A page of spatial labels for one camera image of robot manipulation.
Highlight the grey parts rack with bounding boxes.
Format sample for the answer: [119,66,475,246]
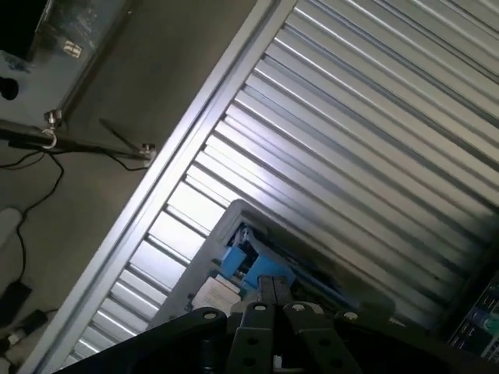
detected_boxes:
[147,198,395,332]

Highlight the black open PC case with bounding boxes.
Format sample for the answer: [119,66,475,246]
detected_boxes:
[444,268,499,374]

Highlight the black power adapter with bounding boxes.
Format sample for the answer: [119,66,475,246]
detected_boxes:
[0,279,34,313]

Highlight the black stand base bar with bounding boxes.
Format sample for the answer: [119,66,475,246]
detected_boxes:
[0,116,157,163]

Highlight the thin black floor cable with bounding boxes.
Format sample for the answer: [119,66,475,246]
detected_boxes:
[0,150,66,235]

